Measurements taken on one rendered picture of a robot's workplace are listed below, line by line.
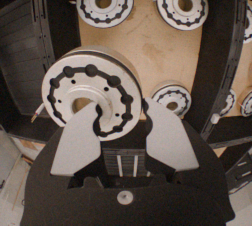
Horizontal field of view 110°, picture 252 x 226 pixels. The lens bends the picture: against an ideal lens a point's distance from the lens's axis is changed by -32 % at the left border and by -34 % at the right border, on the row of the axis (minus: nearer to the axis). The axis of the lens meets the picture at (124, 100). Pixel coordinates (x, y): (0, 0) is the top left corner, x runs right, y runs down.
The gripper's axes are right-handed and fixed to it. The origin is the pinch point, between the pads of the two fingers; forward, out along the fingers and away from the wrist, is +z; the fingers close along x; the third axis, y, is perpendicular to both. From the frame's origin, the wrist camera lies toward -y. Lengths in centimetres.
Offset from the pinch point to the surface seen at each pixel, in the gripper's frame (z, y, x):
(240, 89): 15.2, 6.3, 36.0
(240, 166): 35, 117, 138
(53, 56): 7.7, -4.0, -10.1
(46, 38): 7.5, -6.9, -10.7
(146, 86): 17.6, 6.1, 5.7
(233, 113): 16.0, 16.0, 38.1
